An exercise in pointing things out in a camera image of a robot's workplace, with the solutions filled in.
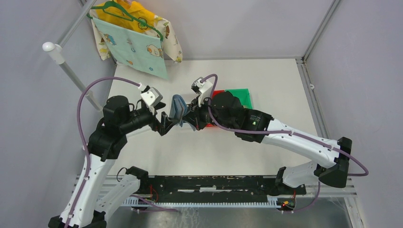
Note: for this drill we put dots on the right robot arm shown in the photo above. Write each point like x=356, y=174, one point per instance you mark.
x=329, y=158

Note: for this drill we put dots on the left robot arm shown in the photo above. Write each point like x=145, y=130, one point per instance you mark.
x=85, y=209

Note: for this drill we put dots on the white toothed cable duct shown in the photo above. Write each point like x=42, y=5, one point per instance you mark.
x=270, y=203

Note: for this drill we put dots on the mint cartoon cloth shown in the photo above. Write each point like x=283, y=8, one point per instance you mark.
x=137, y=50

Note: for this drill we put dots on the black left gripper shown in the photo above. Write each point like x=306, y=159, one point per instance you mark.
x=166, y=124

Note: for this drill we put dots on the green clothes hanger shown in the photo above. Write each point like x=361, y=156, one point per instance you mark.
x=127, y=16

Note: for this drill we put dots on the white clothes rack stand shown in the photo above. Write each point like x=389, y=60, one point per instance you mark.
x=54, y=51

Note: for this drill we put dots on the blue leather card holder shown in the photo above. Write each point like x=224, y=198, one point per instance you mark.
x=179, y=110

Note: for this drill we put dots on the red plastic bin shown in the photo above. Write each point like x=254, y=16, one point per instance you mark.
x=220, y=108

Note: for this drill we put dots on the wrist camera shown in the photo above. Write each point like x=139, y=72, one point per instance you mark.
x=151, y=96
x=203, y=89

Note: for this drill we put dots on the yellow patterned child shirt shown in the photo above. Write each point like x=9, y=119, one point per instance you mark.
x=170, y=44

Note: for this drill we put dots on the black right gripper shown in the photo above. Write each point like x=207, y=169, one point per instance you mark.
x=195, y=118

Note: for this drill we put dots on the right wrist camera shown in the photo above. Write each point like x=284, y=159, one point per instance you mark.
x=203, y=89

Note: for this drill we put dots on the green plastic bin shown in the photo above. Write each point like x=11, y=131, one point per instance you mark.
x=243, y=95

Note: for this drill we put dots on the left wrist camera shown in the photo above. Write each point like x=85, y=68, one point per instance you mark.
x=151, y=96

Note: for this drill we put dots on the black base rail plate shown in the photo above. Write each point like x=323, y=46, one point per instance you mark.
x=215, y=189

